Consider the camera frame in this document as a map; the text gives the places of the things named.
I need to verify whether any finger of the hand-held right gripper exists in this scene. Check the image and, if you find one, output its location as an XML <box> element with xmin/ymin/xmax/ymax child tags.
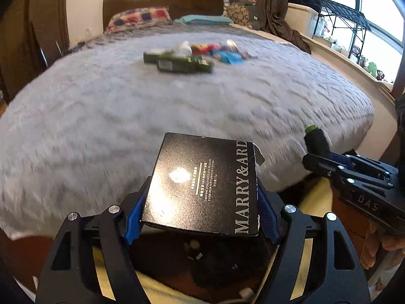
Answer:
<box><xmin>329</xmin><ymin>153</ymin><xmax>396</xmax><ymax>181</ymax></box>
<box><xmin>301</xmin><ymin>153</ymin><xmax>355</xmax><ymax>186</ymax></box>

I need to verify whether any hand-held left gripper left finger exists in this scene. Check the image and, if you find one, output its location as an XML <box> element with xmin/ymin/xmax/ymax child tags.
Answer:
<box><xmin>34</xmin><ymin>176</ymin><xmax>152</xmax><ymax>304</ymax></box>

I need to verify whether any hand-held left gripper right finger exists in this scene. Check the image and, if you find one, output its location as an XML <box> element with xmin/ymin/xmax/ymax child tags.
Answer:
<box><xmin>257</xmin><ymin>179</ymin><xmax>371</xmax><ymax>304</ymax></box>

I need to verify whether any black bottle with green cap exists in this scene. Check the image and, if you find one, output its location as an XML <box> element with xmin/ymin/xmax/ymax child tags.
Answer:
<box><xmin>303</xmin><ymin>125</ymin><xmax>330</xmax><ymax>158</ymax></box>

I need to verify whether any yellow plastic bag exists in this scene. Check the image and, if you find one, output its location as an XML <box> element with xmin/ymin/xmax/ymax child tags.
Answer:
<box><xmin>89</xmin><ymin>177</ymin><xmax>334</xmax><ymax>304</ymax></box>

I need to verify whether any black cardboard box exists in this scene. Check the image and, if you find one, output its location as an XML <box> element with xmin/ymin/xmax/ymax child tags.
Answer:
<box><xmin>140</xmin><ymin>132</ymin><xmax>265</xmax><ymax>237</ymax></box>

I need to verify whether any blue snack packet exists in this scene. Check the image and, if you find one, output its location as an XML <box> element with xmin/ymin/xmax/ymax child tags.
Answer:
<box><xmin>211</xmin><ymin>51</ymin><xmax>244</xmax><ymax>66</ymax></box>

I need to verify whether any striped snack packet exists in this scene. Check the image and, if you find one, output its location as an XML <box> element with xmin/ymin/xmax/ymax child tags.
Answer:
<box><xmin>225</xmin><ymin>39</ymin><xmax>255</xmax><ymax>60</ymax></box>

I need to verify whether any red snack packet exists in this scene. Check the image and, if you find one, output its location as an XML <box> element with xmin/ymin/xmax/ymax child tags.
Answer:
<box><xmin>191</xmin><ymin>43</ymin><xmax>222</xmax><ymax>56</ymax></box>

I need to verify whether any dark green bottle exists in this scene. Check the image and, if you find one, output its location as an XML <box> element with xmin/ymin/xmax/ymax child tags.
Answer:
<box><xmin>156</xmin><ymin>55</ymin><xmax>215</xmax><ymax>74</ymax></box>

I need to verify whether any person's right hand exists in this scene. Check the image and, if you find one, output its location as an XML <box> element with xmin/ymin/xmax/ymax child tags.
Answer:
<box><xmin>361</xmin><ymin>222</ymin><xmax>405</xmax><ymax>270</ymax></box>

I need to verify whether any brown curtain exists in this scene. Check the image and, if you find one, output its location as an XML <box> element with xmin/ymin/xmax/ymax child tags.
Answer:
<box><xmin>392</xmin><ymin>47</ymin><xmax>405</xmax><ymax>172</ymax></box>
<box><xmin>229</xmin><ymin>0</ymin><xmax>312</xmax><ymax>54</ymax></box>

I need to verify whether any grey textured blanket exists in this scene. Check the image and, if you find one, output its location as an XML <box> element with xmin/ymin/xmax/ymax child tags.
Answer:
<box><xmin>0</xmin><ymin>27</ymin><xmax>375</xmax><ymax>240</ymax></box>

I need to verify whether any white storage box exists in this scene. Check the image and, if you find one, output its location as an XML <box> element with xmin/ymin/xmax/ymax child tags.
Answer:
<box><xmin>287</xmin><ymin>3</ymin><xmax>326</xmax><ymax>39</ymax></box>

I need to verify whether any black folding rack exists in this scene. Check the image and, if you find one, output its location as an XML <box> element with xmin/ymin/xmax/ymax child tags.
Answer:
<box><xmin>318</xmin><ymin>0</ymin><xmax>372</xmax><ymax>60</ymax></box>

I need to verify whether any large window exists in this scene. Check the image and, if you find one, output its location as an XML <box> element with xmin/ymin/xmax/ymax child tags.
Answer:
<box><xmin>289</xmin><ymin>0</ymin><xmax>405</xmax><ymax>83</ymax></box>

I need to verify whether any grey bag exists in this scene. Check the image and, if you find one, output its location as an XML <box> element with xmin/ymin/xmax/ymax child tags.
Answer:
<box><xmin>248</xmin><ymin>3</ymin><xmax>263</xmax><ymax>30</ymax></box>

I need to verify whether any wood-slice print cushion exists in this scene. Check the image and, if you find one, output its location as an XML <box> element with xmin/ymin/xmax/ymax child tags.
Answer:
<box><xmin>223</xmin><ymin>1</ymin><xmax>254</xmax><ymax>29</ymax></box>

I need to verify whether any teal pillow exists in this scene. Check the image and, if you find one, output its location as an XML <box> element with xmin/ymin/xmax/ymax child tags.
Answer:
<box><xmin>174</xmin><ymin>14</ymin><xmax>234</xmax><ymax>26</ymax></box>

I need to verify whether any plaid pillow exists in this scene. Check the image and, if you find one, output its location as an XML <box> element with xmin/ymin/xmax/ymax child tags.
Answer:
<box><xmin>106</xmin><ymin>7</ymin><xmax>173</xmax><ymax>33</ymax></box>

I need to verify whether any wooden wardrobe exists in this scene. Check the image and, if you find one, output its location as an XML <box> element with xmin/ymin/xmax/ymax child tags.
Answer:
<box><xmin>0</xmin><ymin>0</ymin><xmax>71</xmax><ymax>103</ymax></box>

